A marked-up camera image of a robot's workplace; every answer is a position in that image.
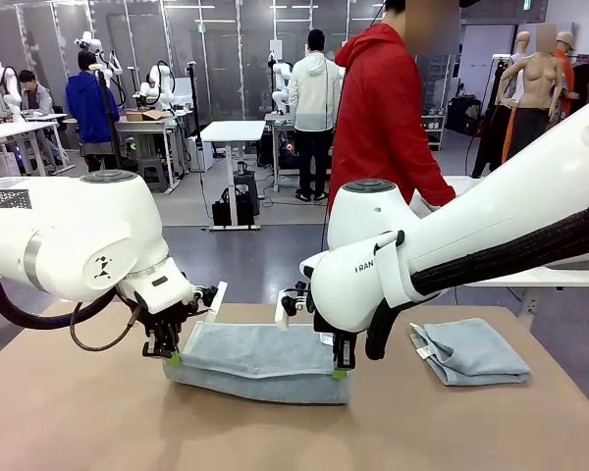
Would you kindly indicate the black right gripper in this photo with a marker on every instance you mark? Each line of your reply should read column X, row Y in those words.
column 338, row 339

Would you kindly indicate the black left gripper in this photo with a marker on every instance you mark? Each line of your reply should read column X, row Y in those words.
column 164, row 318

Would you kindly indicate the grey towel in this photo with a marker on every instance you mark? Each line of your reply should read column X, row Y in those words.
column 471, row 353
column 255, row 353

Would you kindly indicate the red-sleeved right forearm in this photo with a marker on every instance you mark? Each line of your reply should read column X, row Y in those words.
column 439, row 189

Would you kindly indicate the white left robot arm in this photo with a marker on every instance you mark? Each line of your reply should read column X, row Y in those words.
column 78, row 235

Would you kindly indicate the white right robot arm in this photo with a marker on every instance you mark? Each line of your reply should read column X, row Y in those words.
column 363, row 221

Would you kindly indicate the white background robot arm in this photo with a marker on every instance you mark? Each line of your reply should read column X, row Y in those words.
column 157, row 83
column 280, row 83
column 91, row 41
column 7, row 83

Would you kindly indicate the grey perforated basket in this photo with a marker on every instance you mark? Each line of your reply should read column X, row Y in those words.
column 5, row 198

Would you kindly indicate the grey step stool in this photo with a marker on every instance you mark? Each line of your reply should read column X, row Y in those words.
column 152, row 172

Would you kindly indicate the white computer case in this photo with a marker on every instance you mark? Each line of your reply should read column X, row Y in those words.
column 201, row 154

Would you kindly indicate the white side table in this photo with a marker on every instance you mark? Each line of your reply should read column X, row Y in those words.
column 520, row 279

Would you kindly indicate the grey workbench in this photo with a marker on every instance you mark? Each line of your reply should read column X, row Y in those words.
column 147, row 126

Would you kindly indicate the white standing desk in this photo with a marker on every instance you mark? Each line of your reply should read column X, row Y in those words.
column 233, row 130

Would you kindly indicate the open cardboard box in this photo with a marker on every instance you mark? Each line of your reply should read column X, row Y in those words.
column 147, row 116

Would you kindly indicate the person in red jacket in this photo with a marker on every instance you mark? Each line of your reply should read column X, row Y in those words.
column 373, row 122

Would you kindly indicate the wooden shoe shelf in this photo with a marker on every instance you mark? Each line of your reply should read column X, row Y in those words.
column 434, row 132

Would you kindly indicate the person in blue hoodie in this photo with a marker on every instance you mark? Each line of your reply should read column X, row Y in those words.
column 91, row 113

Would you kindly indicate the white robot bench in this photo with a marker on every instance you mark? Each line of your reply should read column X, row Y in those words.
column 280, row 118

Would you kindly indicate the person in white jacket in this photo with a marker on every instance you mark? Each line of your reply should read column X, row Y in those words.
column 314, row 98

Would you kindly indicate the long white desk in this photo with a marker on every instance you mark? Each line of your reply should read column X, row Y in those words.
column 10, row 128

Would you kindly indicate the black luggage bag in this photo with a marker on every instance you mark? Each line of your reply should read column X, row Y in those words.
column 464, row 115

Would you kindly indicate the seated person in grey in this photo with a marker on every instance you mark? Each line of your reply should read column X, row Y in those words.
column 34, row 98

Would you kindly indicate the bare tan mannequin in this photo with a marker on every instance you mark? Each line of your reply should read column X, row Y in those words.
column 540, row 83

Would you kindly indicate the pale mannequin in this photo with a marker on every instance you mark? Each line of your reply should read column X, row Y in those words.
column 520, row 49

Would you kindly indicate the clothes rack with dark garments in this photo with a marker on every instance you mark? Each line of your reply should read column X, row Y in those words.
column 586, row 83

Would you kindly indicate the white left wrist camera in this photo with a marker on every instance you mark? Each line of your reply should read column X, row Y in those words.
column 217, row 301

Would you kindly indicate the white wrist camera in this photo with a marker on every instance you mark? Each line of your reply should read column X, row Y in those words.
column 284, row 309
column 217, row 301

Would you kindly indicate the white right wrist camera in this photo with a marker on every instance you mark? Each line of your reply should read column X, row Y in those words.
column 284, row 309

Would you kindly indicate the black camera stand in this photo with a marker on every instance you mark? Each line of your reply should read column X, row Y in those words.
column 194, row 108
column 111, row 122

